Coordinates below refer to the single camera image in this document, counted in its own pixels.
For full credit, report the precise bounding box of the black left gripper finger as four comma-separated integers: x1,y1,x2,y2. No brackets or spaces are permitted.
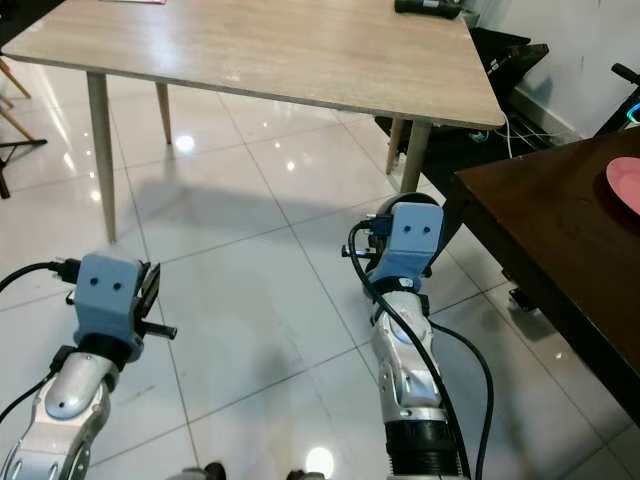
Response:
140,261,165,327

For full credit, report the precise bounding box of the grey robot left foot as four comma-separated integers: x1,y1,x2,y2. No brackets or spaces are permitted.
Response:
180,461,228,480

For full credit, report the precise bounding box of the small black floor object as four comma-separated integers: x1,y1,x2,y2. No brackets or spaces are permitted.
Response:
506,284,542,310

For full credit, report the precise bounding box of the dark brown wooden table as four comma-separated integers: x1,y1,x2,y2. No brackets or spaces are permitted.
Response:
444,128,640,403

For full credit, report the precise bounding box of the black tripod stand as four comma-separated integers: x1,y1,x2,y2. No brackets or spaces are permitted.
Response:
0,135,49,199

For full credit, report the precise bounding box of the light wood dining table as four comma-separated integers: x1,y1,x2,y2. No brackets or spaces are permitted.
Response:
0,0,507,246

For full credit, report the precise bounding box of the black flat device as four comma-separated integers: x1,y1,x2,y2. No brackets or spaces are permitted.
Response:
394,0,467,17

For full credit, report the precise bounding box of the white chair with wooden legs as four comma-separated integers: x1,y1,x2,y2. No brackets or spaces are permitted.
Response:
0,58,34,142

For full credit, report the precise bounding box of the pink plate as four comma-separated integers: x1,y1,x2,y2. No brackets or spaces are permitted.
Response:
604,156,640,217

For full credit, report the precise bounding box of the black stand with cyan light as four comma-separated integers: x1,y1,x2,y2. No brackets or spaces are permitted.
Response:
596,62,640,137

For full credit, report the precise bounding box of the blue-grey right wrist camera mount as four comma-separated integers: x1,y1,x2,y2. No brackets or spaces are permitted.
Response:
368,200,443,289

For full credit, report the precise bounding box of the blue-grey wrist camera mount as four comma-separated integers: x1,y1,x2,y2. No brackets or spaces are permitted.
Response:
368,200,443,289
74,252,148,348

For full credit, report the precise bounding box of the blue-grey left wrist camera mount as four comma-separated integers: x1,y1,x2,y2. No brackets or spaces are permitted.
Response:
74,252,148,348

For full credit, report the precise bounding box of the long black left arm cable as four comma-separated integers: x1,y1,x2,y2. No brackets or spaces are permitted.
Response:
0,258,81,293

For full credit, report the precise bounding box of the short black left arm cable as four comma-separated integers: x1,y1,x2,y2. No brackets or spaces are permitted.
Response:
0,345,76,423

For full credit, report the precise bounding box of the white floor cable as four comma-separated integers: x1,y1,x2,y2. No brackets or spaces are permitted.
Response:
504,115,566,159

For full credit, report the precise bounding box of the black right arm loose cable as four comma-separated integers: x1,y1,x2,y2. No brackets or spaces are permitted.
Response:
428,318,496,480

